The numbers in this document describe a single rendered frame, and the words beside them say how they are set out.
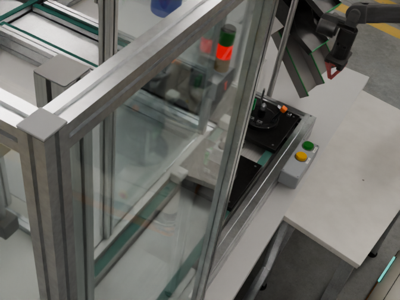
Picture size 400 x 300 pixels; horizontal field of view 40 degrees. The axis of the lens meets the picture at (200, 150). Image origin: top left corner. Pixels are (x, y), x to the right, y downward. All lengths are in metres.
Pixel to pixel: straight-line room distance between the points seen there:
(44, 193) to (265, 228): 1.44
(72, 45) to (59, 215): 1.98
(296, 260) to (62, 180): 2.49
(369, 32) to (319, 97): 2.50
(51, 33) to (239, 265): 1.37
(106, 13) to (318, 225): 1.13
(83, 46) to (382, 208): 1.41
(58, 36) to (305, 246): 1.64
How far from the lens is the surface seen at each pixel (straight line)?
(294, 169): 1.97
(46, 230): 0.56
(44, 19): 2.67
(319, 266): 2.96
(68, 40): 2.52
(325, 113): 2.43
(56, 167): 0.49
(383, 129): 2.46
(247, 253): 1.82
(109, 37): 1.19
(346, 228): 2.00
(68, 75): 0.82
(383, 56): 4.69
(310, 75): 2.33
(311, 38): 2.20
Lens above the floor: 2.31
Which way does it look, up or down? 44 degrees down
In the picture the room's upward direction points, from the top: 10 degrees clockwise
